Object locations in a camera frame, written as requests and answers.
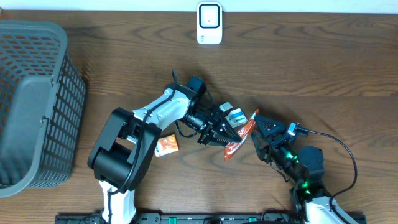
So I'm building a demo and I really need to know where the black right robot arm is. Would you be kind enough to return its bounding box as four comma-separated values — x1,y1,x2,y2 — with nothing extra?
251,115,358,223

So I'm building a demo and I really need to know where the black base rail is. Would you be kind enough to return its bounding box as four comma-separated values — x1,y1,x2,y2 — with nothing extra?
55,212,368,224

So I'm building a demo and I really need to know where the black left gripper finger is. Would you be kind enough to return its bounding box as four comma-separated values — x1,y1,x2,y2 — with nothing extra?
222,119,241,142
205,134,242,146

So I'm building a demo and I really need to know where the orange tissue pack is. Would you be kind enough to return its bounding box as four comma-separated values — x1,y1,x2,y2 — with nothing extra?
155,134,179,157

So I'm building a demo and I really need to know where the green lid jar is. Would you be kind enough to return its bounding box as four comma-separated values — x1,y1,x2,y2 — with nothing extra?
218,102,233,113

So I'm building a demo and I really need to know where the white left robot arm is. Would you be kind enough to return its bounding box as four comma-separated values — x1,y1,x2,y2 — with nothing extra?
88,78,241,223

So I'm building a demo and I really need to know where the white barcode scanner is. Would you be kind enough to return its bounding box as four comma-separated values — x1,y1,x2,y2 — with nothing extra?
197,1,223,45

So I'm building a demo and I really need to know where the red Top chocolate bar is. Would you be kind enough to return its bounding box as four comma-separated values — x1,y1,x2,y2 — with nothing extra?
224,110,259,160

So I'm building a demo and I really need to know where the grey plastic basket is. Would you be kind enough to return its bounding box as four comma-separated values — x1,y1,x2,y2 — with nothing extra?
1,20,86,198

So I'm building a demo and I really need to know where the white Panadol box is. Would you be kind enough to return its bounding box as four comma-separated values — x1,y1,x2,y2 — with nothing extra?
226,108,248,128

